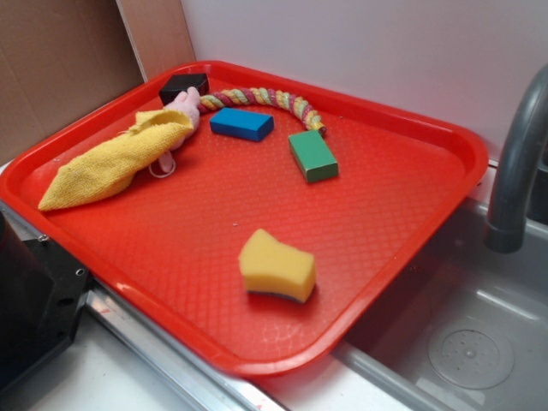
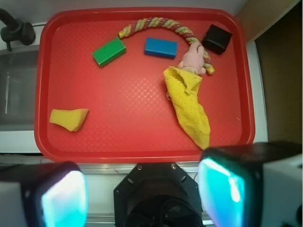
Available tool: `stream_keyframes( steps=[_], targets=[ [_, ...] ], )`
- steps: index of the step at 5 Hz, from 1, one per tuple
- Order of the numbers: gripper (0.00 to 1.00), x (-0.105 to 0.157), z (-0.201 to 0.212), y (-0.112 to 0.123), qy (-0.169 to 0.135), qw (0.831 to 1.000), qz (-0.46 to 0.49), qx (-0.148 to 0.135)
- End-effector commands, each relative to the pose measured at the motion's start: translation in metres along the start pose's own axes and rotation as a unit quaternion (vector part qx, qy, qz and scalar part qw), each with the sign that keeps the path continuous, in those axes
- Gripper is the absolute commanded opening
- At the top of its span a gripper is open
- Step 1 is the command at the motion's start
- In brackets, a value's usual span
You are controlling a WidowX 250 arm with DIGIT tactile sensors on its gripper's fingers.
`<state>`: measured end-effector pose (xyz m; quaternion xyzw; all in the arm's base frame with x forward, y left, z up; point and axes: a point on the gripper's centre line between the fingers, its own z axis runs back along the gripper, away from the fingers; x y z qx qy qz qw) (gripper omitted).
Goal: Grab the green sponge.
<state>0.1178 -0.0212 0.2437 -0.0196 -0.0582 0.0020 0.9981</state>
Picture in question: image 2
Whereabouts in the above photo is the multicolour braided rope toy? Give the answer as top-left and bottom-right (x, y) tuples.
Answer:
(118, 17), (215, 75)

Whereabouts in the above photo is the black cube block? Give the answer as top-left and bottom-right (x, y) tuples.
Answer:
(202, 24), (232, 54)

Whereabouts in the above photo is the green rectangular sponge block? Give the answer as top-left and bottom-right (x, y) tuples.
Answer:
(92, 37), (126, 67)

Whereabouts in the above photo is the black octagonal mount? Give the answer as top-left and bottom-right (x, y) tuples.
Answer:
(113, 163), (204, 227)

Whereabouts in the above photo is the yellow sponge piece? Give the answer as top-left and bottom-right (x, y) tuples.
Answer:
(49, 109), (89, 132)

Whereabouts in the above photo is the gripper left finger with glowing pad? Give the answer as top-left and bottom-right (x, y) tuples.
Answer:
(0, 162), (89, 227)

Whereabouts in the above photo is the steel sink basin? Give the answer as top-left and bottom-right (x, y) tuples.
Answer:
(0, 46), (39, 131)

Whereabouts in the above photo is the blue rectangular block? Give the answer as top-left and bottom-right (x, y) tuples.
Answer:
(144, 38), (178, 59)

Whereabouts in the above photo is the dark metal faucet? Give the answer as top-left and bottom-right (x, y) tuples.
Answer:
(0, 9), (36, 52)

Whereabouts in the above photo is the red plastic tray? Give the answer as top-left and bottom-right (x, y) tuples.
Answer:
(34, 8), (255, 163)

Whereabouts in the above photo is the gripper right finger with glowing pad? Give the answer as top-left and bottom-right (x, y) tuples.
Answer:
(197, 141), (303, 227)

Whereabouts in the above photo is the pink plush toy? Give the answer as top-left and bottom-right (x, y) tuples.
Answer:
(166, 42), (206, 101)

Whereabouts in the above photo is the yellow knitted cloth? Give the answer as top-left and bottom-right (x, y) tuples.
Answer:
(163, 67), (211, 150)

